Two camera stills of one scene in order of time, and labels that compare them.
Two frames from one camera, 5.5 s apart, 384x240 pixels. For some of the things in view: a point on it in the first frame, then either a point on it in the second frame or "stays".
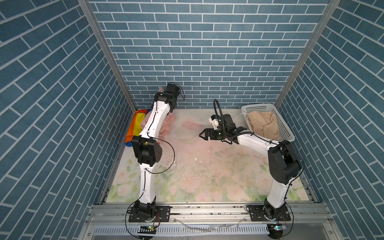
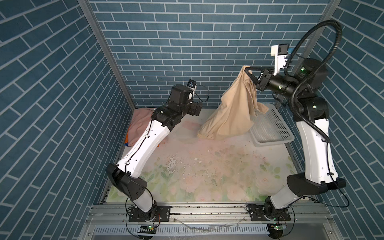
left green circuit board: (147, 229) stays
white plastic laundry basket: (284, 133) -> (270, 128)
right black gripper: (211, 134) -> (263, 79)
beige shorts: (264, 124) -> (234, 117)
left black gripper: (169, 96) -> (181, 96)
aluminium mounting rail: (207, 221) stays
